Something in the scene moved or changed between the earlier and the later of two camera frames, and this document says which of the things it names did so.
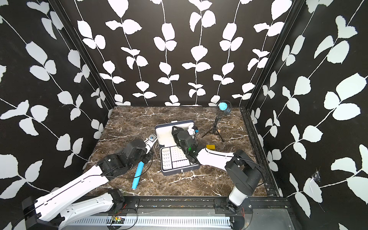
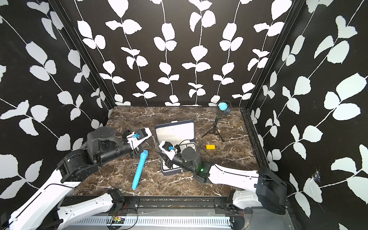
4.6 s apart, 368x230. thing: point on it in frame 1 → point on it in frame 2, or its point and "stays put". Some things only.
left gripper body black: x=145 y=157 → x=136 y=151
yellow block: x=211 y=147 stays put
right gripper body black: x=177 y=139 → x=182 y=161
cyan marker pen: x=138 y=174 stays put
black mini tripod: x=214 y=130 stays put
